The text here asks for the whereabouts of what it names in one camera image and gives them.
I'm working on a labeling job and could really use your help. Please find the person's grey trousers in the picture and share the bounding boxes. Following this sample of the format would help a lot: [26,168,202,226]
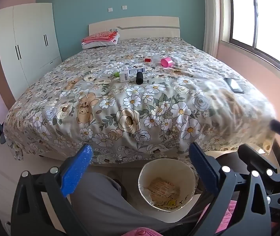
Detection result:
[70,172,161,236]

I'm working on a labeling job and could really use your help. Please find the cream curtain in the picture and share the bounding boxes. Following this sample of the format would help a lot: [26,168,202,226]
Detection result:
[202,0,222,57]

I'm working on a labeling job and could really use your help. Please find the folded pink cloth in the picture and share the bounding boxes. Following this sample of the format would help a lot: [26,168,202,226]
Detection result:
[81,31,118,43]

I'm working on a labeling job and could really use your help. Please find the floral bedspread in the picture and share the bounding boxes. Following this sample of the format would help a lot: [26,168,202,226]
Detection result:
[3,37,277,165]

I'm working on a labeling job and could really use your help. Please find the yellow printed wrapper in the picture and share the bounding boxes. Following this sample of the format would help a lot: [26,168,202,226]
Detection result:
[147,177,181,203]

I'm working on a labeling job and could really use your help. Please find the person's pink garment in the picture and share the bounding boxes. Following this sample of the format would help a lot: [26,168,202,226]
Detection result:
[120,199,280,236]

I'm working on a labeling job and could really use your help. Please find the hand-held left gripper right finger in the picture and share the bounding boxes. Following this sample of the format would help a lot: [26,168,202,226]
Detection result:
[189,142,274,236]

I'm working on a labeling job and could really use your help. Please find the cream bed headboard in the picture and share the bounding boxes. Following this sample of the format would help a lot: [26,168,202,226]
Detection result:
[89,17,181,41]

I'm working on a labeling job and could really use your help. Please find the white pillow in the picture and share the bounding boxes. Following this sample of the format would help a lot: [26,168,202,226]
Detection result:
[81,33,120,50]

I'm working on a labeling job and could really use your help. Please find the white carton with blue print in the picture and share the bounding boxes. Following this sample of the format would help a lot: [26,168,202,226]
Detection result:
[119,65,146,83]

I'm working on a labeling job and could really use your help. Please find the white round waste bin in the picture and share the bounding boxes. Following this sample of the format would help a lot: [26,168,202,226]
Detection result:
[138,159,199,212]

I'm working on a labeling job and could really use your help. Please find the black phone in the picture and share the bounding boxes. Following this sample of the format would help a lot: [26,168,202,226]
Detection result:
[224,77,245,94]

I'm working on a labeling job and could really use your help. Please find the white wardrobe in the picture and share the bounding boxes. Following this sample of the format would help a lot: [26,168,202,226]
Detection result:
[0,3,63,101]

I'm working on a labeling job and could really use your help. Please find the window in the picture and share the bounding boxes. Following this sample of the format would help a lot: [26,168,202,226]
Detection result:
[219,0,280,77]

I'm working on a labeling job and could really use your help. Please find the pink tape roll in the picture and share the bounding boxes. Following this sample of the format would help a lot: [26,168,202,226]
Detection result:
[161,57,175,68]

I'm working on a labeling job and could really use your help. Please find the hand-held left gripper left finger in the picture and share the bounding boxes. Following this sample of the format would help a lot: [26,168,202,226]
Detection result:
[11,143,94,236]

